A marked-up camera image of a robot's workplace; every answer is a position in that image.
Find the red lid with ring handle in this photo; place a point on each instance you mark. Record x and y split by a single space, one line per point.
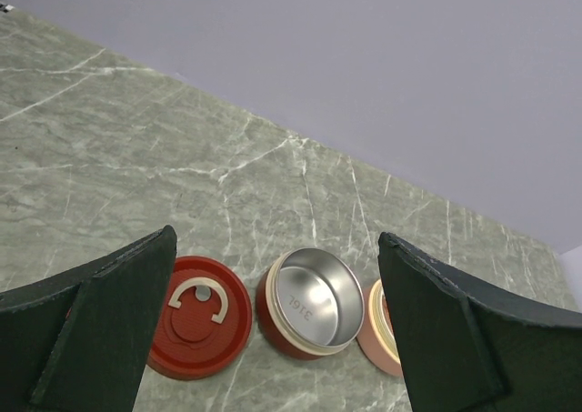
205 322

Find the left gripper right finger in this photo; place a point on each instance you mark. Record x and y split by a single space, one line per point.
467 345

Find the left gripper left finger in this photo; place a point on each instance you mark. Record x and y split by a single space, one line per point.
79 340

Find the pink cream round container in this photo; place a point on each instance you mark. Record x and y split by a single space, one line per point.
376 337

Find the steel bowl red base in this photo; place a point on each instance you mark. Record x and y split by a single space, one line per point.
309 304

